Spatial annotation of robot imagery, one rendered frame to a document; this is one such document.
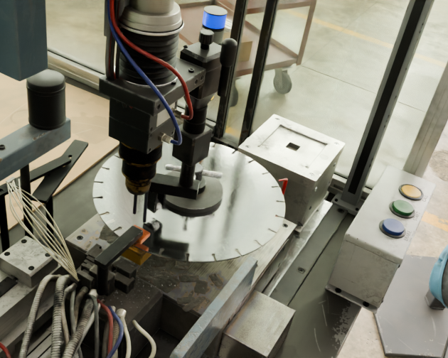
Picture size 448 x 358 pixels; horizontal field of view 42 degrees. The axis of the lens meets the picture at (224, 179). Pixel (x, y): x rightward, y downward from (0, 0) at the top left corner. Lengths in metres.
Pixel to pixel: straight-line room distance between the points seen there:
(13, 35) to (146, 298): 0.43
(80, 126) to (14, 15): 0.83
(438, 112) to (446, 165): 1.97
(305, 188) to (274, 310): 0.30
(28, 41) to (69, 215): 0.59
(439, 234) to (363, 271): 1.62
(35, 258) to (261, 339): 0.38
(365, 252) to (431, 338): 1.17
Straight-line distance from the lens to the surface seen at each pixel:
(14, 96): 1.63
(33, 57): 0.74
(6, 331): 0.97
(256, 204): 1.00
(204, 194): 0.98
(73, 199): 1.29
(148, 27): 0.66
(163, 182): 0.89
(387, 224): 1.13
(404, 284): 2.38
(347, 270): 1.14
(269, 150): 1.24
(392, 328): 2.20
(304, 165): 1.22
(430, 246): 2.64
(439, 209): 2.87
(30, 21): 0.72
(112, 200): 0.97
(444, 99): 1.25
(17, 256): 0.97
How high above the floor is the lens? 1.58
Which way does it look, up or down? 37 degrees down
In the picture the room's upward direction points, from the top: 11 degrees clockwise
